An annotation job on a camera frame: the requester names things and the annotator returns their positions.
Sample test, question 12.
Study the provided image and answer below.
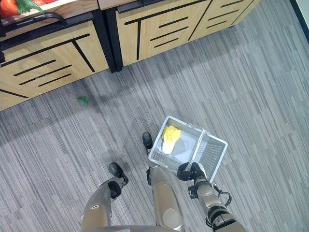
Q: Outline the orange tomato with green leaf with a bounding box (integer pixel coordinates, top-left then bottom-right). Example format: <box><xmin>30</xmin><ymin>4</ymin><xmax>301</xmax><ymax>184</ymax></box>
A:
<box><xmin>0</xmin><ymin>0</ymin><xmax>45</xmax><ymax>18</ymax></box>

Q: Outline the black metal stand post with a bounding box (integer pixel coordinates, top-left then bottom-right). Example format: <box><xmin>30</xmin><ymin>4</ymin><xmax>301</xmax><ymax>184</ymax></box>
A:
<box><xmin>93</xmin><ymin>8</ymin><xmax>124</xmax><ymax>73</ymax></box>

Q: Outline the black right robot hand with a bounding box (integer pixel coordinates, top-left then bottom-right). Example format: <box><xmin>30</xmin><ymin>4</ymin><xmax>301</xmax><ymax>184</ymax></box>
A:
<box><xmin>176</xmin><ymin>161</ymin><xmax>208</xmax><ymax>182</ymax></box>

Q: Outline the silver left robot leg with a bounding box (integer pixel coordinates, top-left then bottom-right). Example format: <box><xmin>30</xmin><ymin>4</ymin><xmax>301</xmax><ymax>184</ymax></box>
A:
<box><xmin>81</xmin><ymin>162</ymin><xmax>129</xmax><ymax>232</ymax></box>

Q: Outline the black curved handle bar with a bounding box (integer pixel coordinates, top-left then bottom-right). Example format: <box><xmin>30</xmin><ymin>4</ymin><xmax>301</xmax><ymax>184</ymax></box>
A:
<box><xmin>0</xmin><ymin>12</ymin><xmax>68</xmax><ymax>38</ymax></box>

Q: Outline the clear plastic shopping basket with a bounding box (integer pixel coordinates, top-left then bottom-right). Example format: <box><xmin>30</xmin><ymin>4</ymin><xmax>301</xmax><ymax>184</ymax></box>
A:
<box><xmin>148</xmin><ymin>116</ymin><xmax>228</xmax><ymax>184</ymax></box>

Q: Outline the yellow napa cabbage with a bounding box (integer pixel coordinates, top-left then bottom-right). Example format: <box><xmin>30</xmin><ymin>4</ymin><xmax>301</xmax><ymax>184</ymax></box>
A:
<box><xmin>162</xmin><ymin>125</ymin><xmax>182</xmax><ymax>155</ymax></box>

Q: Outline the wooden display stand with slots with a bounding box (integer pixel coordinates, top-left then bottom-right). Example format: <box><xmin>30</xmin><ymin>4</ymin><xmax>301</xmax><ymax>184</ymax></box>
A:
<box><xmin>98</xmin><ymin>0</ymin><xmax>263</xmax><ymax>67</ymax></box>
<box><xmin>0</xmin><ymin>12</ymin><xmax>110</xmax><ymax>112</ymax></box>

